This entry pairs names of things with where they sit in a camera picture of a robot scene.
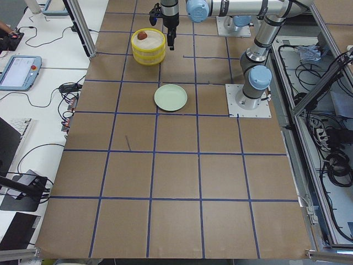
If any blue teach pendant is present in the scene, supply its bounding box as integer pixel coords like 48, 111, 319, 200
1, 55, 42, 92

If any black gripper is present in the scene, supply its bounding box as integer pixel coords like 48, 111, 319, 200
162, 15, 179, 50

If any black power adapter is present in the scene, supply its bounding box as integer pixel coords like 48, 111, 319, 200
59, 84, 82, 93

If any white keyboard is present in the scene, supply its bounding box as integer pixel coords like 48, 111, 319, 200
9, 118, 34, 140

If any aluminium frame post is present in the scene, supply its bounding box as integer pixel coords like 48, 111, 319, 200
63, 0, 97, 58

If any black laptop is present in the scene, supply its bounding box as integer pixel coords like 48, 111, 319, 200
1, 212, 41, 251

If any black camera stand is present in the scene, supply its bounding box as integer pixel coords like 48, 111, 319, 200
1, 170, 49, 212

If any light green plate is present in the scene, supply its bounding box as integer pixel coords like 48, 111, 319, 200
154, 84, 188, 112

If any brown steamed bun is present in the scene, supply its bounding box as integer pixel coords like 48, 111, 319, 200
137, 31, 148, 40

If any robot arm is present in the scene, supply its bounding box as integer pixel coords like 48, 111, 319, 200
186, 1, 279, 110
161, 0, 179, 51

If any yellow steamer layer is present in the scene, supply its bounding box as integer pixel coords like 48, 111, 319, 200
131, 28, 166, 53
133, 51, 165, 66

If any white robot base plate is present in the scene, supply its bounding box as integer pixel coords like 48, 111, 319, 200
225, 84, 271, 119

